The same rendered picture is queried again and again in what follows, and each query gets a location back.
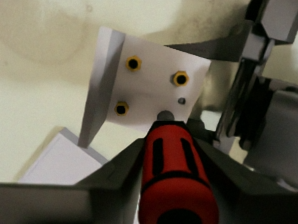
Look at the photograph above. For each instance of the yellow nut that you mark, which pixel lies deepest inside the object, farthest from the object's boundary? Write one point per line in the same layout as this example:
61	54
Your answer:
121	108
134	63
181	78

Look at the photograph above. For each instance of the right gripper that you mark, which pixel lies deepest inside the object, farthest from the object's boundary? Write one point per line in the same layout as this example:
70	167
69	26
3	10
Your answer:
251	43

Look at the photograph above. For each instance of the grey cylinder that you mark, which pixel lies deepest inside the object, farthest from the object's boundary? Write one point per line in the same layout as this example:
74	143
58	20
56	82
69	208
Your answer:
181	100

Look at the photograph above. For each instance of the red and black nut driver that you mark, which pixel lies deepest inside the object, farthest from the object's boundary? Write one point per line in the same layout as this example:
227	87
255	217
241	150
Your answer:
174	186

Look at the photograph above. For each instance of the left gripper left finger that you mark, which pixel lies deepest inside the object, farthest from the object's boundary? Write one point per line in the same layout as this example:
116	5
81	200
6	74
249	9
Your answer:
109	195

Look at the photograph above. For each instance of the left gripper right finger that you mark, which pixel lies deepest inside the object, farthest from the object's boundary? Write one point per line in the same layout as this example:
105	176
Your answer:
244	196

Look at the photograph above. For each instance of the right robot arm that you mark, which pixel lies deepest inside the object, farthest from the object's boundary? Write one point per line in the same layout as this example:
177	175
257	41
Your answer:
274	152

